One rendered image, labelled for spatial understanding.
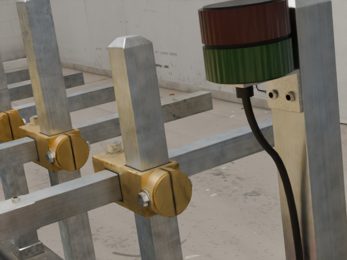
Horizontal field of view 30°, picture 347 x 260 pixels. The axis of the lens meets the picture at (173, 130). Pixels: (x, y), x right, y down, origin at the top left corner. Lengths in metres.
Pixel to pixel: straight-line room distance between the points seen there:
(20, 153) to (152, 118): 0.31
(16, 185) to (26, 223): 0.49
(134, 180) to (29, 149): 0.29
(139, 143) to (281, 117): 0.23
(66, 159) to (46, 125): 0.06
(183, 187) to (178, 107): 0.38
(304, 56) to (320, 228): 0.13
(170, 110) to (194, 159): 0.28
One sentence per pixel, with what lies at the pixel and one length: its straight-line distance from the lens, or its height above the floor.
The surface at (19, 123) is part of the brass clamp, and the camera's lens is 1.12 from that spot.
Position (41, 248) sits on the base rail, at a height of 0.71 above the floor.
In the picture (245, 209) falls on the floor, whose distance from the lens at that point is 3.12.
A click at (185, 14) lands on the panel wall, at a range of 5.74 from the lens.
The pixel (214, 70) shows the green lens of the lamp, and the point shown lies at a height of 1.11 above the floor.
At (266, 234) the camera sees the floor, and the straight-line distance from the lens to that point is 2.84.
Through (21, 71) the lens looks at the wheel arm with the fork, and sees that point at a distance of 1.72.
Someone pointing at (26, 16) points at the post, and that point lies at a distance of 0.88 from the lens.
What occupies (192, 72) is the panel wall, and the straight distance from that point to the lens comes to 5.81.
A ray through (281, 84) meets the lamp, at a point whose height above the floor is 1.08.
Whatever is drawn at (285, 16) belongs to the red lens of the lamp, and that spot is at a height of 1.14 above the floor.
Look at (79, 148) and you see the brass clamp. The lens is 0.89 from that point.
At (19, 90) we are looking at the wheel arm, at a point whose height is 0.95.
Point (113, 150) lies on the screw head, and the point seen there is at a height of 0.98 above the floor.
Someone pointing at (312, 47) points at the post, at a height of 1.11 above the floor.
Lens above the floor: 1.18
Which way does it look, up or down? 15 degrees down
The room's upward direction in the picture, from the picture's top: 8 degrees counter-clockwise
